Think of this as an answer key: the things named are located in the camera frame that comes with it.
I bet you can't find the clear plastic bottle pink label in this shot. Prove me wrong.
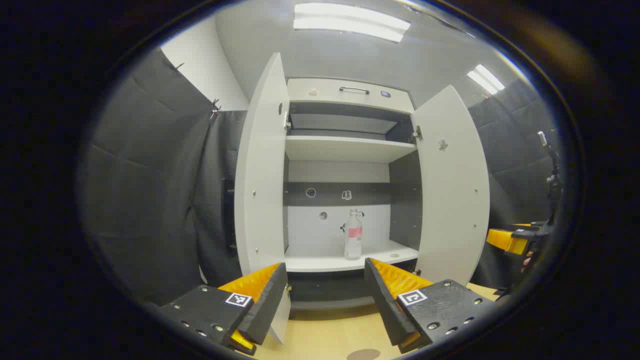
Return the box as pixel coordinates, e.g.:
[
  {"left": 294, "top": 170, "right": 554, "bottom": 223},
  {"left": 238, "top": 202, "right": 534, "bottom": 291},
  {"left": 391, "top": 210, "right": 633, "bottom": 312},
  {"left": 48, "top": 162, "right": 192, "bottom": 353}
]
[{"left": 343, "top": 208, "right": 364, "bottom": 261}]

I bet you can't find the white cabinet door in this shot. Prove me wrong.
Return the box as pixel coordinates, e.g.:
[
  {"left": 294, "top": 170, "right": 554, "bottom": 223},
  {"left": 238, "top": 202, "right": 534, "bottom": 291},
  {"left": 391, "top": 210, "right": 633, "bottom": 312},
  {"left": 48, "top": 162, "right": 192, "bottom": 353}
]
[
  {"left": 234, "top": 52, "right": 292, "bottom": 346},
  {"left": 411, "top": 85, "right": 491, "bottom": 287}
]

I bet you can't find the white cabinet drawer with handle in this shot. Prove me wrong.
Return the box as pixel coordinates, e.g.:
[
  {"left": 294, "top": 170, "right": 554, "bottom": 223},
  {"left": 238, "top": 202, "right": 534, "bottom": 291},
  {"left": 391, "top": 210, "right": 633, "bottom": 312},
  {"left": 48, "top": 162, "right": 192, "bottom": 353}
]
[{"left": 286, "top": 77, "right": 416, "bottom": 114}]

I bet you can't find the small ceiling light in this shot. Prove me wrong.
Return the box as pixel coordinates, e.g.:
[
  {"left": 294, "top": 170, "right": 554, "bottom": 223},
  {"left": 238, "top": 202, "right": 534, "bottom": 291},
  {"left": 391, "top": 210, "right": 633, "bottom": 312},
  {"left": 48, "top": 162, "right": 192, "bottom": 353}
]
[{"left": 467, "top": 64, "right": 506, "bottom": 96}]

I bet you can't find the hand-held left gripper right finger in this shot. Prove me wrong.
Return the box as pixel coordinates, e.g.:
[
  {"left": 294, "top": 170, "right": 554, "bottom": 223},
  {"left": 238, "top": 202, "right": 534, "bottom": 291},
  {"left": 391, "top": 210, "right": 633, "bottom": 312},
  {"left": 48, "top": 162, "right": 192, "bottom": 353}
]
[{"left": 364, "top": 257, "right": 496, "bottom": 355}]

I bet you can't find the white and grey cabinet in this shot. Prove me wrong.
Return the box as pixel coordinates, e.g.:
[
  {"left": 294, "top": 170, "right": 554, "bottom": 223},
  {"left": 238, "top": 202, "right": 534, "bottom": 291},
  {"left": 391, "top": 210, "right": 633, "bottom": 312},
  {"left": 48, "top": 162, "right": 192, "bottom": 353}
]
[{"left": 282, "top": 77, "right": 421, "bottom": 311}]

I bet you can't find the white cabinet shelf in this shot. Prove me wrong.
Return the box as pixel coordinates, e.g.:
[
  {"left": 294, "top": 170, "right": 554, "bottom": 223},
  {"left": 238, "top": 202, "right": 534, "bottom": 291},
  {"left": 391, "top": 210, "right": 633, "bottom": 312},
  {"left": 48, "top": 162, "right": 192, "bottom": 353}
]
[{"left": 285, "top": 135, "right": 417, "bottom": 164}]

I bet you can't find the long ceiling light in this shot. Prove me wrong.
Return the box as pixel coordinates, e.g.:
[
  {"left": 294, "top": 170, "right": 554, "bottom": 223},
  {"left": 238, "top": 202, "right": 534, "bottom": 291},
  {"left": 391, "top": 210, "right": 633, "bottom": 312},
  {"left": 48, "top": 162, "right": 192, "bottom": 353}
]
[{"left": 293, "top": 2, "right": 411, "bottom": 43}]

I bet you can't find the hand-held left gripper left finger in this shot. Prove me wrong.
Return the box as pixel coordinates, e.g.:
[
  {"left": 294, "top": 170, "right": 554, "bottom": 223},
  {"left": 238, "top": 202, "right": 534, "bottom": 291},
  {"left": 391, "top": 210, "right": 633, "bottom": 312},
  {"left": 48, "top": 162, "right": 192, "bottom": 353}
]
[{"left": 157, "top": 262, "right": 291, "bottom": 357}]

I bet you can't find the black stand with white tip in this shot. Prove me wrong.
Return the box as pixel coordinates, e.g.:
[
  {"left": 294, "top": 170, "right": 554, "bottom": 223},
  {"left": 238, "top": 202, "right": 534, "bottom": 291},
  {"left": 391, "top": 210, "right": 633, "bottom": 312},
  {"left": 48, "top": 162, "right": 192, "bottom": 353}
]
[{"left": 537, "top": 131, "right": 563, "bottom": 226}]

